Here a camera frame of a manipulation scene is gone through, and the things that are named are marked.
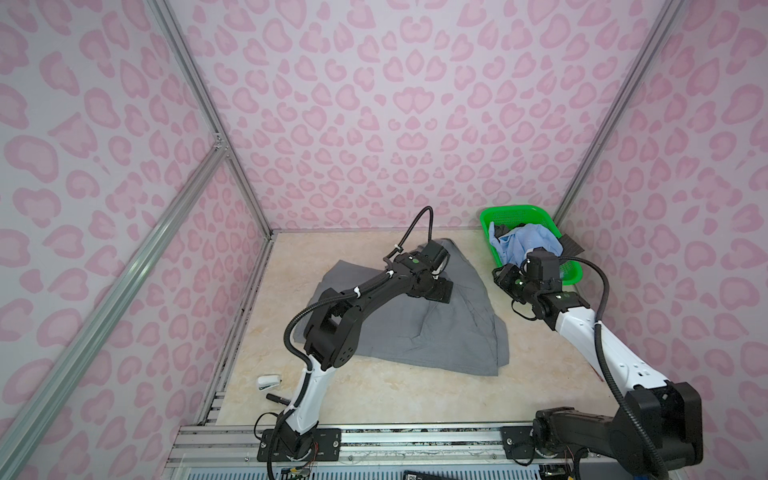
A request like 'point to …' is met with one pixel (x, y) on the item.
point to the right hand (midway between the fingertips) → (497, 271)
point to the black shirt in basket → (569, 246)
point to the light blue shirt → (515, 244)
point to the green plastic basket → (524, 214)
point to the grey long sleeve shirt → (463, 335)
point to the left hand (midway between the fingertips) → (442, 289)
